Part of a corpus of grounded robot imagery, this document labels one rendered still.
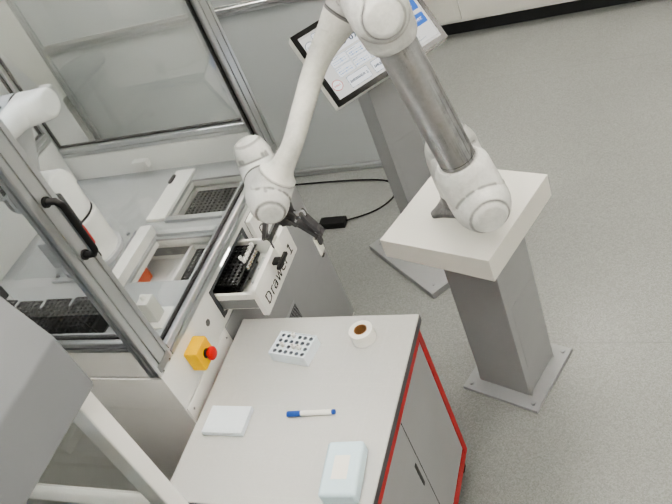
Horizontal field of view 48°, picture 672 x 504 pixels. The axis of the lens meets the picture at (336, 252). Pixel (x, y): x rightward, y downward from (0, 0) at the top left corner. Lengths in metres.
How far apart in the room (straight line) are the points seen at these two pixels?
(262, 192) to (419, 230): 0.60
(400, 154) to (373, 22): 1.51
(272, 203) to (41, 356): 0.72
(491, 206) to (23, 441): 1.22
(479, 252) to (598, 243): 1.25
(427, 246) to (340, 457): 0.70
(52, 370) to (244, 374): 0.90
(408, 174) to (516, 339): 0.95
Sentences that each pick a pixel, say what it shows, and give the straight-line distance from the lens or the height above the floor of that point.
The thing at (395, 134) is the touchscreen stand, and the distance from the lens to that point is 3.12.
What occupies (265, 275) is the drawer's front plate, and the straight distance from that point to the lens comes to 2.27.
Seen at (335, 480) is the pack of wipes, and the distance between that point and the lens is 1.86.
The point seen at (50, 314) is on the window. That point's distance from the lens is 2.13.
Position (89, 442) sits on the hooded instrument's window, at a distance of 1.56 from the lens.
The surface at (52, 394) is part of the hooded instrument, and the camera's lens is 1.46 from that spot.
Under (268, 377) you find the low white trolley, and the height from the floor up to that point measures 0.76.
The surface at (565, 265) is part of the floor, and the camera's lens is 3.28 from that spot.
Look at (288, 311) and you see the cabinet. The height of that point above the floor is 0.52.
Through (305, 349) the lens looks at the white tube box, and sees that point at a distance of 2.18.
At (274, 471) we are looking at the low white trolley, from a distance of 2.00.
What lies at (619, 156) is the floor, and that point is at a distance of 3.78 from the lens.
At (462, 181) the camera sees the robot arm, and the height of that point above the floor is 1.11.
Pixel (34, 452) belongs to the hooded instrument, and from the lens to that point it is 1.45.
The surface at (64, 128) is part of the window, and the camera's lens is 1.92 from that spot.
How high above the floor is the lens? 2.29
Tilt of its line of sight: 38 degrees down
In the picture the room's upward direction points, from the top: 25 degrees counter-clockwise
